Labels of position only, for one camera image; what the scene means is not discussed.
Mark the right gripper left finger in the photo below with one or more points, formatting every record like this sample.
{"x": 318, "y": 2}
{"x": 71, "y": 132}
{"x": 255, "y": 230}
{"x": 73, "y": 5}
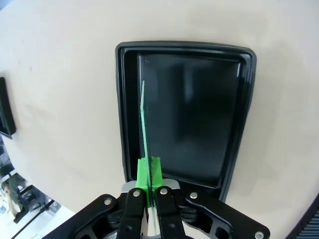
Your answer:
{"x": 132, "y": 216}

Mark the green printed circuit board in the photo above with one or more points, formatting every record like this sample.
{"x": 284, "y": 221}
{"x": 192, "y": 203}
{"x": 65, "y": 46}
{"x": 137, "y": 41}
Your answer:
{"x": 145, "y": 124}

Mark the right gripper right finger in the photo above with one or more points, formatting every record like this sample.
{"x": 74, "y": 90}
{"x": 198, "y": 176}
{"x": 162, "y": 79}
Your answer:
{"x": 169, "y": 216}

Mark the black plastic ESD tray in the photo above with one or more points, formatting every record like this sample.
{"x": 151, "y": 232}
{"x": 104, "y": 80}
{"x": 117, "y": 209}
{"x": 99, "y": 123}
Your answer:
{"x": 199, "y": 112}

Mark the black slotted board rack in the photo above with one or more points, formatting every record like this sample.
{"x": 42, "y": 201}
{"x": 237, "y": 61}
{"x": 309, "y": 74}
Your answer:
{"x": 5, "y": 112}

